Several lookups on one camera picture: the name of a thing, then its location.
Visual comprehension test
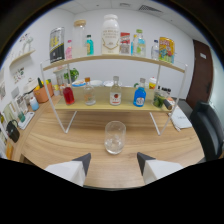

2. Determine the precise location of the clear drinking glass with ice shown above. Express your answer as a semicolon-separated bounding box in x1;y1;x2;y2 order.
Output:
104;120;127;155

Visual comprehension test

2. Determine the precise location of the white cloth bag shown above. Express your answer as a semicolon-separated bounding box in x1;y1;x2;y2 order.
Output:
170;105;193;132

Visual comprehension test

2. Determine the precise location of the black chair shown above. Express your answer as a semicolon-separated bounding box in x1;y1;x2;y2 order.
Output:
188;100;224;163

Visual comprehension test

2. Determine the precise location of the white rack with wooden shelves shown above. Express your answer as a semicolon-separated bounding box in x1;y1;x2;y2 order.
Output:
39;54;189;137

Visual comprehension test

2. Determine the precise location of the black kettle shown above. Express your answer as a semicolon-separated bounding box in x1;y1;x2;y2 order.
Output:
5;119;21;144

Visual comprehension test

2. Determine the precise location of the blue liquid bottle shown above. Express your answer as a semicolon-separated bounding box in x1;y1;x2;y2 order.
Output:
132;77;147;108

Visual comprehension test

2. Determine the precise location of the red liquid bottle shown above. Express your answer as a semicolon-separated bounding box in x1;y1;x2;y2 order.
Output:
62;83;76;106

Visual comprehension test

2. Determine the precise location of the small white and blue bottle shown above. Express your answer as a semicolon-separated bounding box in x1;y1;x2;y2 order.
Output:
29;96;40;112

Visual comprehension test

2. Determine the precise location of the orange basket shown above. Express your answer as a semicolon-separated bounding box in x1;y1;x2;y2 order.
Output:
33;81;54;104

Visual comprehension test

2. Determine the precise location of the yellow container with white lid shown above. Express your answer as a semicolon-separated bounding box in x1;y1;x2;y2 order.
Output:
148;76;158;90

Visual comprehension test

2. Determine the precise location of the patterned bowl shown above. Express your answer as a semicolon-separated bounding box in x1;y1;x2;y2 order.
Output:
71;78;87;88

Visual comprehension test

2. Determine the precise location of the clear glass jar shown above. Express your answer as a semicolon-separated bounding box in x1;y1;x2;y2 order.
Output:
54;69;68;87

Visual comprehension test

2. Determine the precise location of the white table appliance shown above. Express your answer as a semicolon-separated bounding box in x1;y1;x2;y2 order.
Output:
23;78;38;94

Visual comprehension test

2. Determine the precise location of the brown door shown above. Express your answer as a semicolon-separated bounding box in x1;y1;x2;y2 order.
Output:
185;39;214;110

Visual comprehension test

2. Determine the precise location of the colourful sticker sheet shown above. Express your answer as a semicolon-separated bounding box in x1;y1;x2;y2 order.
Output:
12;66;26;84

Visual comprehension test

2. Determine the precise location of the small clear bottle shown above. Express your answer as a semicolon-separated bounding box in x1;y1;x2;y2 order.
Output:
150;39;160;61

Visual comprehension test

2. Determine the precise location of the yellow printed can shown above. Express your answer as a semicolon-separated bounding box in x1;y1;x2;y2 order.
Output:
158;36;176;64

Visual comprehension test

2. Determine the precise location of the pink drink bottle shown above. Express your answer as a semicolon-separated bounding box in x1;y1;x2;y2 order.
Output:
65;39;73;61

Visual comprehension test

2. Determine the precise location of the clear bottle with green cap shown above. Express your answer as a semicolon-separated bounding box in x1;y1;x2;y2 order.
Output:
132;28;147;58

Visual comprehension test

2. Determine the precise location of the teal liquid bottle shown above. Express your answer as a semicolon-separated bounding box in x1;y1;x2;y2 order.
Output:
85;34;95;56

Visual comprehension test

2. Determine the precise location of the red label jar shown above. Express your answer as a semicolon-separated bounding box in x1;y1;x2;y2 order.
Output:
119;32;132;56

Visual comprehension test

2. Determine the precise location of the white flower ornament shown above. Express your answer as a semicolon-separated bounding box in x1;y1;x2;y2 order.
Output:
19;33;34;54

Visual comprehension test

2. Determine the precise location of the large white bottle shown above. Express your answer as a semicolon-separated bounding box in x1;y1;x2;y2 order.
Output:
101;13;121;56

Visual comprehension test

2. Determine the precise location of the ceiling air vent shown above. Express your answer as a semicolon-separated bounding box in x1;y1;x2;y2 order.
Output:
138;4;163;14

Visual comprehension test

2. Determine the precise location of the wooden wall shelf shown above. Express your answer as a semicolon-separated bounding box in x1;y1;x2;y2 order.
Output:
9;49;37;68

